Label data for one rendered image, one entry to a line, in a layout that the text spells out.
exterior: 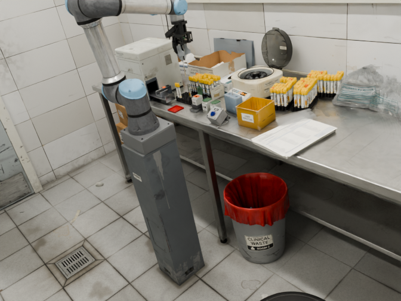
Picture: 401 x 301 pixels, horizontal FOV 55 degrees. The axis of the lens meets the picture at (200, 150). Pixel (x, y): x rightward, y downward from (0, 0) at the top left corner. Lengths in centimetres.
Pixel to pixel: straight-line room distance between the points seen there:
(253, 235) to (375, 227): 62
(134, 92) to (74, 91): 190
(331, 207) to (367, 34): 93
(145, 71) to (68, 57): 132
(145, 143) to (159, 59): 76
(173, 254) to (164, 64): 112
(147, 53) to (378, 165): 142
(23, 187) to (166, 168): 194
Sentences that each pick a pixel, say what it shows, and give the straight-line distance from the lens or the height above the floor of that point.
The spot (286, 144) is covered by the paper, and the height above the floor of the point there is 89.
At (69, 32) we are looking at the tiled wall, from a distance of 354.
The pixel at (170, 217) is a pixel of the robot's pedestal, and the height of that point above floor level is 47.
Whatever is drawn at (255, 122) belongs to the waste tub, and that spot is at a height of 91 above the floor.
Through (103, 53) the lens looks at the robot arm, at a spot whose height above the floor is 132.
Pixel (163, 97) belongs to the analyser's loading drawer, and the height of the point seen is 92.
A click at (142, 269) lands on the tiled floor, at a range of 248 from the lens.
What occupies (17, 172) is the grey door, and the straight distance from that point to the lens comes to 354.
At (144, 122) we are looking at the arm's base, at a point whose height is 101.
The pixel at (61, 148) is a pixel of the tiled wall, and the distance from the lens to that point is 367.
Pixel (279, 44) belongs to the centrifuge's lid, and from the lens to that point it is 229.
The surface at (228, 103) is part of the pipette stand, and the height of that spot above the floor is 93.
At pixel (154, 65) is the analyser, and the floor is 107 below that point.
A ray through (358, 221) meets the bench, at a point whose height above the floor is 27.
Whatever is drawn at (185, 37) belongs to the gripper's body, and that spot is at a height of 126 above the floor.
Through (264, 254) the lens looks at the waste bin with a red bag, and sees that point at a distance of 227.
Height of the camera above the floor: 171
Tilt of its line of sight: 29 degrees down
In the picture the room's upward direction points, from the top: 11 degrees counter-clockwise
